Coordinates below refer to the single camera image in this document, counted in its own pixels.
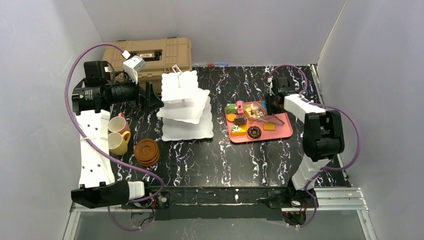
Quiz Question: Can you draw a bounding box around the aluminium frame rail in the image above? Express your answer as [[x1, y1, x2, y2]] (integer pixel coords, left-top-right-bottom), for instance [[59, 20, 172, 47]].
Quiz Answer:
[[70, 187, 368, 213]]

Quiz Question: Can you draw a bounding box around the green roll cake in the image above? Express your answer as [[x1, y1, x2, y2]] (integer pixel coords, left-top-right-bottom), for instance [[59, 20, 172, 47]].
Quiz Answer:
[[225, 103, 238, 114]]

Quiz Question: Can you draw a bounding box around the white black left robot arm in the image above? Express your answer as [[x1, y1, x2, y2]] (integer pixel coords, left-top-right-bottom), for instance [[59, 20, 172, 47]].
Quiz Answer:
[[66, 61, 163, 209]]

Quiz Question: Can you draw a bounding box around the yellow cake slice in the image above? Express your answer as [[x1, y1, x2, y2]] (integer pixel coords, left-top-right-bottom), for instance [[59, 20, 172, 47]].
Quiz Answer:
[[230, 124, 247, 137]]

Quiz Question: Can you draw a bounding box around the stack of brown wooden coasters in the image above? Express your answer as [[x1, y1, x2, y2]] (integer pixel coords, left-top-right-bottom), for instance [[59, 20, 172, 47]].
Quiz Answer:
[[134, 138, 161, 167]]

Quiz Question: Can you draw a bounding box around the pink cake slice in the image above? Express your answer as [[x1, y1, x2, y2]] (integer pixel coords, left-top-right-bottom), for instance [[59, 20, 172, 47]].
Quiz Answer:
[[236, 100, 244, 115]]

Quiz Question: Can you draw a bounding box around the yellow mug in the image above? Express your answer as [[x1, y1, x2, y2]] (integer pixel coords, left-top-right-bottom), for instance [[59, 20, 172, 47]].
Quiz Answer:
[[108, 131, 131, 156]]

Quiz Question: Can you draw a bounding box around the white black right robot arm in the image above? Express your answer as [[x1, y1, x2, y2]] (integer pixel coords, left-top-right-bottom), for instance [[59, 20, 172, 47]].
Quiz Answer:
[[265, 77, 345, 191]]

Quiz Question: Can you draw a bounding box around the pink serving tray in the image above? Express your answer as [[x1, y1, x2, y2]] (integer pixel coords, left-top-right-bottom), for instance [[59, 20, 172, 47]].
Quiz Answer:
[[224, 101, 293, 144]]

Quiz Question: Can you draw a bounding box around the orange biscuit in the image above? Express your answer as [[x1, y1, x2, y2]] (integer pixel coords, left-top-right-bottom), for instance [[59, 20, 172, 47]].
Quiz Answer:
[[262, 122, 276, 131]]

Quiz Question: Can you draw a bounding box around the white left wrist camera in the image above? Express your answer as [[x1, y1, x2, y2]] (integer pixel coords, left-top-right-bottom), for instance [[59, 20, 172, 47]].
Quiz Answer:
[[123, 55, 146, 84]]

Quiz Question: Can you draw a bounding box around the tan plastic tool case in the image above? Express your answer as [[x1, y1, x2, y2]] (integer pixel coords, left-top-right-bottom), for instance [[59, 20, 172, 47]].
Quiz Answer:
[[114, 37, 193, 94]]

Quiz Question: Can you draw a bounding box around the white three-tier cake stand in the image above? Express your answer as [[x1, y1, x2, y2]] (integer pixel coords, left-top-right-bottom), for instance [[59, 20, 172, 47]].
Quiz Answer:
[[156, 64, 214, 142]]

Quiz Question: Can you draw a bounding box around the pink mug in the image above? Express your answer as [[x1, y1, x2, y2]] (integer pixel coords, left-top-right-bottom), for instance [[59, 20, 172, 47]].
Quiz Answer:
[[107, 112, 131, 134]]

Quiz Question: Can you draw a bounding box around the chocolate donut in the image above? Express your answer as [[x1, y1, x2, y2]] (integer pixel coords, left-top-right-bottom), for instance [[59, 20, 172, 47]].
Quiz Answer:
[[247, 125, 262, 140]]

